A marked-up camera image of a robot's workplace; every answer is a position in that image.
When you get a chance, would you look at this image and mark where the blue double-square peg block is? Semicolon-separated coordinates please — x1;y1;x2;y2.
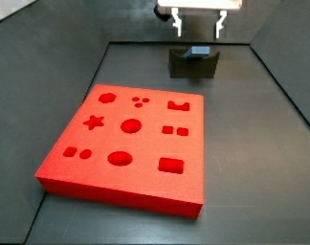
182;46;209;58

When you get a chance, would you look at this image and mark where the red foam shape board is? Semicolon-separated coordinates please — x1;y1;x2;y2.
34;84;204;218

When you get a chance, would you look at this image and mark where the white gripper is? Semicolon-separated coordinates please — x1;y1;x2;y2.
156;0;242;39

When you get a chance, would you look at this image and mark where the dark curved holder stand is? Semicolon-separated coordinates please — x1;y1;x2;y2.
169;49;220;78

